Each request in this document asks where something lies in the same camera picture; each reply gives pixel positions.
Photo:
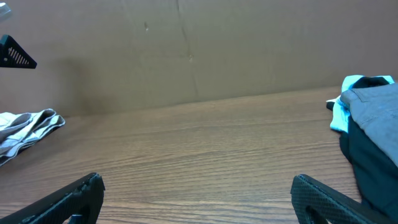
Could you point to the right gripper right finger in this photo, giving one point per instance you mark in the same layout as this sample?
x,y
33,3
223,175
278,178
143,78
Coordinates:
x,y
317,203

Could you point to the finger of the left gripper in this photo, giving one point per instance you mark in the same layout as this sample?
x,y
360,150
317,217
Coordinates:
x,y
13,55

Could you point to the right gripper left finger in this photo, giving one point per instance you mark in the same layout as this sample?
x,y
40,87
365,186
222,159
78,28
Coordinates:
x,y
78,202

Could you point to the beige shorts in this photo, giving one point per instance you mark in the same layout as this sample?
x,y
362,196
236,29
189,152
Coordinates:
x,y
20,131

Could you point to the black garment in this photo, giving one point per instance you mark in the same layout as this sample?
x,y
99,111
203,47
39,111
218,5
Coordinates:
x,y
376,174

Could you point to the light blue garment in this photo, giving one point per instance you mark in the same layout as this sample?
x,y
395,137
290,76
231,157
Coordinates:
x,y
340,111

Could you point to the grey shorts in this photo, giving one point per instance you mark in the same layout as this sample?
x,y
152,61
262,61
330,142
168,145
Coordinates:
x,y
374,110

